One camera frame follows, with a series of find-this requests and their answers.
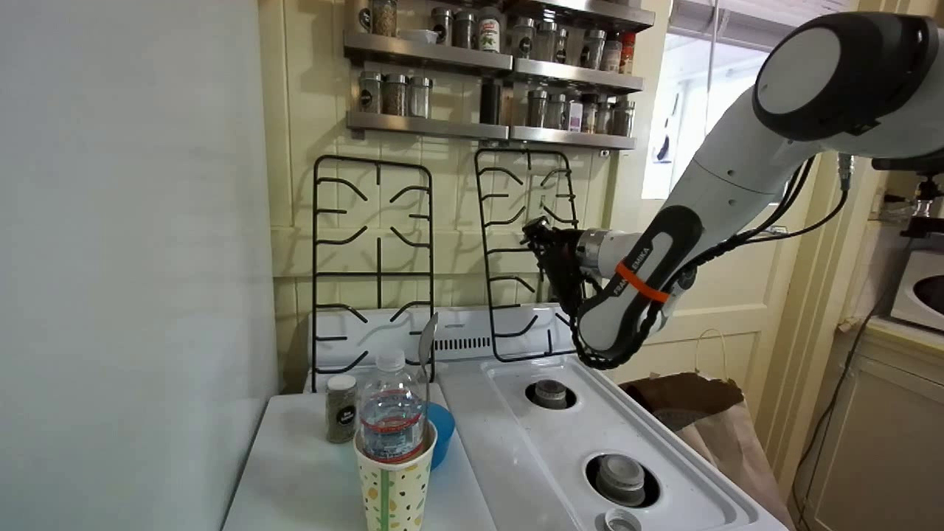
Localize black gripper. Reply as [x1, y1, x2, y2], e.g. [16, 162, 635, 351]
[519, 217, 594, 310]

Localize black stove grate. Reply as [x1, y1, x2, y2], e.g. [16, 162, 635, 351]
[471, 146, 584, 366]
[311, 155, 440, 394]

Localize white gas stove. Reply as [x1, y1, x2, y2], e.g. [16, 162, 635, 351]
[311, 305, 790, 531]

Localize glass spice jar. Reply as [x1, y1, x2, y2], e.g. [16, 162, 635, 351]
[353, 68, 384, 116]
[505, 12, 536, 57]
[381, 71, 411, 118]
[547, 85, 569, 133]
[526, 82, 553, 130]
[479, 75, 511, 128]
[617, 31, 641, 76]
[567, 93, 589, 135]
[474, 7, 508, 53]
[408, 75, 437, 122]
[353, 0, 398, 38]
[588, 94, 613, 135]
[610, 94, 638, 140]
[581, 28, 606, 71]

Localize grey metal spice rack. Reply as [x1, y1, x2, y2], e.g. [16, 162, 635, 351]
[339, 0, 659, 155]

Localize round metal burner cap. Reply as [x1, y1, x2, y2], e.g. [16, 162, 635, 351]
[523, 377, 581, 413]
[584, 451, 663, 512]

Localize bright window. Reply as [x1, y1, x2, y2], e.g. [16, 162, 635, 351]
[641, 0, 790, 203]

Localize blue plastic bowl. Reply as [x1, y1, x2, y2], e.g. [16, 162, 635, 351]
[421, 400, 458, 469]

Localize clear plastic water bottle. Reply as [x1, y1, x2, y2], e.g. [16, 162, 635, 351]
[353, 349, 427, 467]

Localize small shaker jar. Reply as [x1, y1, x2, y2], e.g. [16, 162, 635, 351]
[322, 373, 361, 447]

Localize brown paper bag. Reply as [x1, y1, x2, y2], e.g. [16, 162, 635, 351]
[622, 369, 794, 529]

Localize dotted paper cup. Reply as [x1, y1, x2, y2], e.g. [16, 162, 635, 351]
[350, 423, 440, 531]

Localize white refrigerator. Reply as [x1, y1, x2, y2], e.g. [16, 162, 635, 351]
[0, 0, 280, 531]

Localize cream kitchen cabinet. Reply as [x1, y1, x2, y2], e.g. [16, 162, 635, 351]
[794, 321, 944, 531]

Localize orange cable strap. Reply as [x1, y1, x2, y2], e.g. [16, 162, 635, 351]
[613, 258, 673, 308]

